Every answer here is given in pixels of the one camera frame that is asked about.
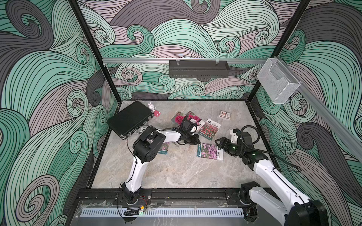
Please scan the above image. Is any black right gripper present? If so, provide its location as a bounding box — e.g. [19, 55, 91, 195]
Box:
[214, 137, 243, 157]

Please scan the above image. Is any hollyhock seed packet pink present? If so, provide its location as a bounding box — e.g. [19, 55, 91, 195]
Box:
[186, 111, 205, 131]

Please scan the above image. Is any pink cosmos seed packet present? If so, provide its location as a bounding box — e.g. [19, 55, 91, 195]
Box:
[197, 143, 224, 161]
[158, 142, 170, 155]

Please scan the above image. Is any mixed daisy flower seed packet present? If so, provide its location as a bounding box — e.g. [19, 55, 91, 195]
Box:
[198, 118, 221, 140]

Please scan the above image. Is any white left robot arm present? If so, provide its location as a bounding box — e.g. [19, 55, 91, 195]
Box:
[121, 123, 200, 203]

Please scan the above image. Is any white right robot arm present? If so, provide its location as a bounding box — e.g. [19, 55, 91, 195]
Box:
[215, 126, 329, 226]

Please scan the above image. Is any pink mushroom toy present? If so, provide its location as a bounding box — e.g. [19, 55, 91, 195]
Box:
[153, 110, 161, 117]

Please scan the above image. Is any white rabbit figurine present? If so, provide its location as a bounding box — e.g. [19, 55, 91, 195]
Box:
[148, 101, 156, 112]

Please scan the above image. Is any black metal case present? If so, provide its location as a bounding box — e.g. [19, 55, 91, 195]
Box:
[107, 101, 154, 139]

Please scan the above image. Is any white slotted cable duct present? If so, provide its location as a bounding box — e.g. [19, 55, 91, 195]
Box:
[80, 207, 244, 218]

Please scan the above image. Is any black wall tray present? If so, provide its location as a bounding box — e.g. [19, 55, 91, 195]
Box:
[169, 60, 230, 79]

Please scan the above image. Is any clear acrylic wall holder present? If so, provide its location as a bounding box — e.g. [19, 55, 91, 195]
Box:
[257, 58, 300, 104]

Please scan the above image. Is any aluminium rail back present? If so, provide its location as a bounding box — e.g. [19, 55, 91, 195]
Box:
[102, 57, 268, 65]

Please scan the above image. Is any aluminium rail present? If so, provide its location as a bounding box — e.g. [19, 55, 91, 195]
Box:
[274, 57, 362, 162]
[102, 57, 268, 65]

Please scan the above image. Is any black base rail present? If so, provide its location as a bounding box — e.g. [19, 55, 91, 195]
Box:
[74, 187, 300, 207]

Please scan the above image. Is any aluminium rail right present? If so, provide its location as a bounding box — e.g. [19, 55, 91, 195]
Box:
[274, 57, 362, 162]

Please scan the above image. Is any black corner frame post right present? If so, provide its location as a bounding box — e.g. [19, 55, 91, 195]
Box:
[246, 0, 310, 104]

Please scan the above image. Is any black corner frame post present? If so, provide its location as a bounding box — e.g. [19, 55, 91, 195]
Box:
[246, 0, 310, 104]
[68, 0, 122, 106]

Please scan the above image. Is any black corner frame post left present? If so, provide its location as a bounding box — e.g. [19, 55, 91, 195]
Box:
[68, 0, 122, 106]

